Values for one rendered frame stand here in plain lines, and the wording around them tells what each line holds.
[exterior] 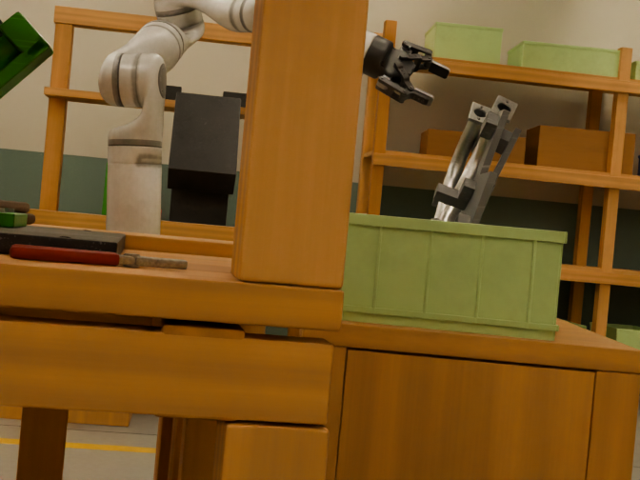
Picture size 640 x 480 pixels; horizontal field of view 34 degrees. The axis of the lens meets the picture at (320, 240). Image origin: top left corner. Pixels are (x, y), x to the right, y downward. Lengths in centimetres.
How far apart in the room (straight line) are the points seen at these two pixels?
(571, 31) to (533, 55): 74
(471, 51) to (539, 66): 43
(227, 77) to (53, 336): 601
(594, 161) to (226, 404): 593
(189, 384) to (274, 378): 7
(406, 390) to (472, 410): 11
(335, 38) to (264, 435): 34
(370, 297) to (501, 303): 20
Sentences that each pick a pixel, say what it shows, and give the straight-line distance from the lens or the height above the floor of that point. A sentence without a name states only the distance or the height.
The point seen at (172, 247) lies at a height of 89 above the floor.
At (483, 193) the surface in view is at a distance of 171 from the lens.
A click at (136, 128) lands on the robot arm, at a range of 180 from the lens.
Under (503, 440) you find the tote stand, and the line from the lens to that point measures 166.
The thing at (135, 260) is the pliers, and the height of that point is 89.
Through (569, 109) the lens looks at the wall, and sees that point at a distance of 728.
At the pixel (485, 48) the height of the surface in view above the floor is 211.
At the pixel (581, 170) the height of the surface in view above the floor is 144.
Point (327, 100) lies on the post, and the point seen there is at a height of 104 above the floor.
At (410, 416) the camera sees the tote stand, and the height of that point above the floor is 66.
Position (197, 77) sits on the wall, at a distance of 686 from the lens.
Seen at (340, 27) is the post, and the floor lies 110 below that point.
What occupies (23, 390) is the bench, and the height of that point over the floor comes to 78.
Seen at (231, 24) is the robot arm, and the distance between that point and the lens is 209.
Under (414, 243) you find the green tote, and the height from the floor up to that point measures 92.
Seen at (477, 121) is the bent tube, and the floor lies 117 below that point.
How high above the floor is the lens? 93
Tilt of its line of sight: 1 degrees down
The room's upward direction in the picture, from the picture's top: 5 degrees clockwise
